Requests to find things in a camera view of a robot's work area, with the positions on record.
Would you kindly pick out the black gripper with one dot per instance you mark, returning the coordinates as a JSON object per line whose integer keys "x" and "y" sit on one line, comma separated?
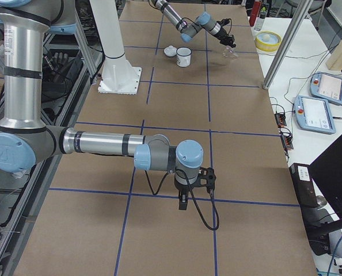
{"x": 183, "y": 189}
{"x": 224, "y": 34}

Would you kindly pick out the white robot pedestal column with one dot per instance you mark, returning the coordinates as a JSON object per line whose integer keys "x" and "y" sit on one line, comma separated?
{"x": 118, "y": 75}

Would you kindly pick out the red cylinder bottle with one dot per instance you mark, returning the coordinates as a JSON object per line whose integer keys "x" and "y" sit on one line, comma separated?
{"x": 255, "y": 8}

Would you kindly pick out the white enamel cup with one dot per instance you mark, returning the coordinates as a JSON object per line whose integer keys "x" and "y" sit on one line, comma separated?
{"x": 183, "y": 56}

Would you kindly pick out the teach pendant tablet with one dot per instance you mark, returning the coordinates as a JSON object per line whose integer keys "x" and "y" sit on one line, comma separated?
{"x": 313, "y": 114}
{"x": 327, "y": 86}

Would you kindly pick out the near teach pendant tablet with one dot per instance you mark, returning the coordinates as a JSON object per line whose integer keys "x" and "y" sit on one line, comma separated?
{"x": 313, "y": 114}

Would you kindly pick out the yellow rimmed bowl with lid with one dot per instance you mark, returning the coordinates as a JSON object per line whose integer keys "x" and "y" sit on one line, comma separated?
{"x": 267, "y": 41}

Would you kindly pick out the clear plastic funnel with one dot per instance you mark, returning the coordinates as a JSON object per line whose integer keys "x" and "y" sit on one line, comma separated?
{"x": 229, "y": 52}

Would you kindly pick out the orange black connector module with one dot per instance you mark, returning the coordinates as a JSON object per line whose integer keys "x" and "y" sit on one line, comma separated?
{"x": 280, "y": 119}

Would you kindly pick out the far teach pendant tablet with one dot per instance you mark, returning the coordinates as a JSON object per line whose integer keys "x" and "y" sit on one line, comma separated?
{"x": 327, "y": 86}

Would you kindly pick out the small white dish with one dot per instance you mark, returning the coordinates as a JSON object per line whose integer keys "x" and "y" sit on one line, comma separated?
{"x": 170, "y": 51}

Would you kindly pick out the clear bottle black cap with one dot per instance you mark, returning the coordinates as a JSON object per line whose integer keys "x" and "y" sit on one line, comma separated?
{"x": 261, "y": 17}

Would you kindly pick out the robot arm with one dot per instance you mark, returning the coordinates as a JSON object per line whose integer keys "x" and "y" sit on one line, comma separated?
{"x": 25, "y": 140}
{"x": 189, "y": 28}

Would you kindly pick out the black monitor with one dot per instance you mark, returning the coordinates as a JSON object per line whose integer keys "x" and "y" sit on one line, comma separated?
{"x": 326, "y": 171}

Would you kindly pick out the aluminium frame post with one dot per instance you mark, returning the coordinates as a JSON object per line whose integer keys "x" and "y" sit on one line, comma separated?
{"x": 289, "y": 35}

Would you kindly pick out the black desktop computer box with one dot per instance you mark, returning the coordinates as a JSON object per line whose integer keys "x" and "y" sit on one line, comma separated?
{"x": 303, "y": 185}

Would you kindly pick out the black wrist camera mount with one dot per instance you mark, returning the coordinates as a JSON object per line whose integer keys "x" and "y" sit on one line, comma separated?
{"x": 206, "y": 178}
{"x": 225, "y": 21}

